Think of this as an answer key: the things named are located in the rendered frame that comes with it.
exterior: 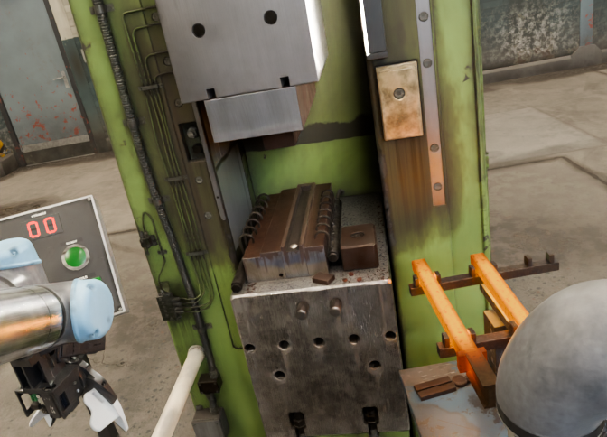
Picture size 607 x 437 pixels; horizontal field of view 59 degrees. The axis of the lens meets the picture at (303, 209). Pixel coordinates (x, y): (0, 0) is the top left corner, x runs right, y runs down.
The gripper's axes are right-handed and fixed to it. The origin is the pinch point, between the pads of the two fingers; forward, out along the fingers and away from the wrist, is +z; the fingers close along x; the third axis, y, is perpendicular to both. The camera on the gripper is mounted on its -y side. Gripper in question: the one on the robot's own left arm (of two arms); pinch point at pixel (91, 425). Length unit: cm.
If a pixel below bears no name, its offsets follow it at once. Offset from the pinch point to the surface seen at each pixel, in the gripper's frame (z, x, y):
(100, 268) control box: -11.9, -15.8, -33.1
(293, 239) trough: -5, 22, -56
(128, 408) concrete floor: 94, -83, -97
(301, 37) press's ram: -52, 34, -52
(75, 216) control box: -23.1, -21.2, -37.3
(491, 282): -2, 67, -40
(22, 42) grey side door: -59, -449, -537
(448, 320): -2, 59, -27
